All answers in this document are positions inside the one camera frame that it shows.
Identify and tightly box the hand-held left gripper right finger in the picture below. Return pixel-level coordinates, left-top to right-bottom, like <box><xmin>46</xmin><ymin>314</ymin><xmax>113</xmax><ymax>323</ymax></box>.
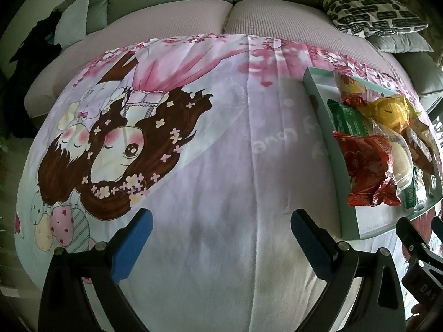
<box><xmin>291</xmin><ymin>209</ymin><xmax>406</xmax><ymax>332</ymax></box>

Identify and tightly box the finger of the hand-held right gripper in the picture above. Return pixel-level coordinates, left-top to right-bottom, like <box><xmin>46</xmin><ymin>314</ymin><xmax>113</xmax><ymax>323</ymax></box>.
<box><xmin>395</xmin><ymin>216</ymin><xmax>443</xmax><ymax>267</ymax></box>

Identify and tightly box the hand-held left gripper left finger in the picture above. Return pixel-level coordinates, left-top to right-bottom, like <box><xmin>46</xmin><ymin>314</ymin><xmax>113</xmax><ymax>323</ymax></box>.
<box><xmin>39</xmin><ymin>208</ymin><xmax>154</xmax><ymax>332</ymax></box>

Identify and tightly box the teal shallow cardboard box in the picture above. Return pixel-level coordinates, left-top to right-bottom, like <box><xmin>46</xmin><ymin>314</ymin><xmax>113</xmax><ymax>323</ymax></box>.
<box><xmin>303</xmin><ymin>67</ymin><xmax>443</xmax><ymax>241</ymax></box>

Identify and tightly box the clear-wrapped white bun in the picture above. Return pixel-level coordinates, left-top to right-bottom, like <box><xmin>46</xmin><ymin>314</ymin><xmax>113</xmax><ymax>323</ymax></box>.
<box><xmin>372</xmin><ymin>124</ymin><xmax>416</xmax><ymax>184</ymax></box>

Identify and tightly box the red snack packet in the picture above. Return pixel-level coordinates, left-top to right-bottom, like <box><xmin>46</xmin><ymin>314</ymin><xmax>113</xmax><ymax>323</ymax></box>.
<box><xmin>332</xmin><ymin>131</ymin><xmax>402</xmax><ymax>208</ymax></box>

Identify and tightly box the beige cracker packet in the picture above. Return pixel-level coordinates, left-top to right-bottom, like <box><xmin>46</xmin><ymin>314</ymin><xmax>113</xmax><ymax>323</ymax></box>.
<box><xmin>406</xmin><ymin>121</ymin><xmax>437</xmax><ymax>177</ymax></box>

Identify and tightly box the yellow snack packet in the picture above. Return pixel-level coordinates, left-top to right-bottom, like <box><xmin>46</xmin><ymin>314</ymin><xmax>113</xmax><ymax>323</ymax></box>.
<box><xmin>358</xmin><ymin>95</ymin><xmax>423</xmax><ymax>134</ymax></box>

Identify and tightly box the green snack packet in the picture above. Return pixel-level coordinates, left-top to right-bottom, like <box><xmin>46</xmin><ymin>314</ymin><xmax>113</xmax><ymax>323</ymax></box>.
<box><xmin>327</xmin><ymin>100</ymin><xmax>372</xmax><ymax>137</ymax></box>

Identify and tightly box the pink snack packet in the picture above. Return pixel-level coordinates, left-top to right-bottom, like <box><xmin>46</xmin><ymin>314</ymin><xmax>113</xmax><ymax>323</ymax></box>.
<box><xmin>334</xmin><ymin>71</ymin><xmax>385</xmax><ymax>106</ymax></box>

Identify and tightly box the pink printed cartoon blanket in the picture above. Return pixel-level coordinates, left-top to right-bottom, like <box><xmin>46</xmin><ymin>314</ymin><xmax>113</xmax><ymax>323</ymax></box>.
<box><xmin>16</xmin><ymin>33</ymin><xmax>443</xmax><ymax>332</ymax></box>

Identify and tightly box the plain grey pillow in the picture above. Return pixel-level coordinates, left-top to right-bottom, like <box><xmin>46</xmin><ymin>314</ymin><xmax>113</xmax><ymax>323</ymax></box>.
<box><xmin>369</xmin><ymin>31</ymin><xmax>435</xmax><ymax>54</ymax></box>

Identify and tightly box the dark cloth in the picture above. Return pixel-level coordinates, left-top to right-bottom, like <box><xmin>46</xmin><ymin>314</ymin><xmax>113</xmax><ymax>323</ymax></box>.
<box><xmin>9</xmin><ymin>10</ymin><xmax>63</xmax><ymax>139</ymax></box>

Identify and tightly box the black-and-white patterned pillow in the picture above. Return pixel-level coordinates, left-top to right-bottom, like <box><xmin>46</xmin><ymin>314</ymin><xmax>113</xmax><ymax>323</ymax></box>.
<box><xmin>318</xmin><ymin>0</ymin><xmax>429</xmax><ymax>38</ymax></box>

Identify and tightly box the pale white cushion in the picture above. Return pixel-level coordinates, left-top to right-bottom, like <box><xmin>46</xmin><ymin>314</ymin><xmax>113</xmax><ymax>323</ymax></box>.
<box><xmin>53</xmin><ymin>0</ymin><xmax>91</xmax><ymax>47</ymax></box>

